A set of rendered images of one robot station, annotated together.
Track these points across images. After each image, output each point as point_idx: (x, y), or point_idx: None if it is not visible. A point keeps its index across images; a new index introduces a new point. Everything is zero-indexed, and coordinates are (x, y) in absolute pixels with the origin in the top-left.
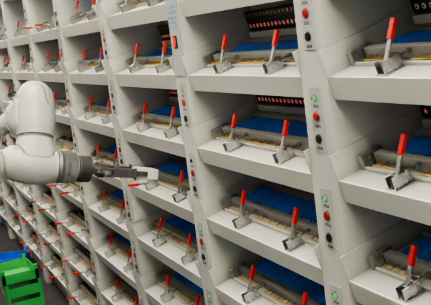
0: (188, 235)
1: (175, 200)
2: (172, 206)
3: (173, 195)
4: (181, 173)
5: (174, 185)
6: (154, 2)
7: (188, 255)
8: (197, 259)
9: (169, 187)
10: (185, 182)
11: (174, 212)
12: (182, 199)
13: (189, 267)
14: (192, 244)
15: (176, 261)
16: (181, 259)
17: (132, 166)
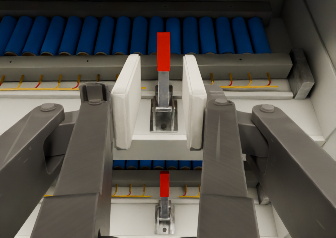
0: (162, 179)
1: (156, 128)
2: (138, 147)
3: (155, 117)
4: (169, 41)
5: (40, 83)
6: None
7: (170, 214)
8: (178, 206)
9: (18, 95)
10: (112, 66)
11: (140, 155)
12: (177, 116)
13: (194, 233)
14: (117, 182)
15: (122, 237)
16: (159, 229)
17: (122, 94)
